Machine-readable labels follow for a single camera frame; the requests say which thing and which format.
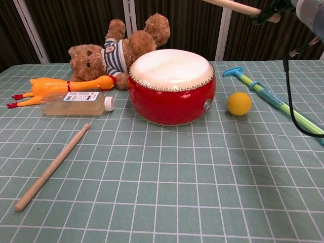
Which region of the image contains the red drum white skin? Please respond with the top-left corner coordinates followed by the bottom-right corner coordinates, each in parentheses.
top-left (127, 49), bottom-right (217, 126)

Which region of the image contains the wooden drumstick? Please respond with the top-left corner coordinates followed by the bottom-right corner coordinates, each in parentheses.
top-left (202, 0), bottom-right (281, 23)
top-left (14, 123), bottom-right (91, 212)

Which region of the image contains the blue green water squirt toy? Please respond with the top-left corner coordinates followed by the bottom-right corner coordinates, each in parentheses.
top-left (222, 66), bottom-right (324, 145)

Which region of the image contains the yellow ball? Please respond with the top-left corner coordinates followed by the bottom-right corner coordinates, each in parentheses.
top-left (226, 92), bottom-right (253, 116)

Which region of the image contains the brown teddy bear striped shirt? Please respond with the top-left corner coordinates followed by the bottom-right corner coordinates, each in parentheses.
top-left (67, 13), bottom-right (171, 91)

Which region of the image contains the yellow rubber chicken toy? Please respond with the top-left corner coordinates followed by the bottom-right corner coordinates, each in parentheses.
top-left (7, 75), bottom-right (117, 109)

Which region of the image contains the clear plastic bottle white cap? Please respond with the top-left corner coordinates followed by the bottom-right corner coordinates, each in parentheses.
top-left (40, 91), bottom-right (116, 116)

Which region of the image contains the white metal frame post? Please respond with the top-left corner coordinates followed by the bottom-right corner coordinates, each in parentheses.
top-left (123, 0), bottom-right (137, 40)
top-left (14, 0), bottom-right (51, 64)
top-left (215, 7), bottom-right (233, 61)

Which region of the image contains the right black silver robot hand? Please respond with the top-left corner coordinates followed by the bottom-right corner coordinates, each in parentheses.
top-left (249, 0), bottom-right (316, 32)

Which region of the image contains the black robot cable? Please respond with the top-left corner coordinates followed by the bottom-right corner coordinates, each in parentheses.
top-left (282, 36), bottom-right (324, 139)

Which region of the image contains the green checked tablecloth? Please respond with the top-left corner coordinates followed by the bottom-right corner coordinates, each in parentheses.
top-left (0, 60), bottom-right (324, 243)

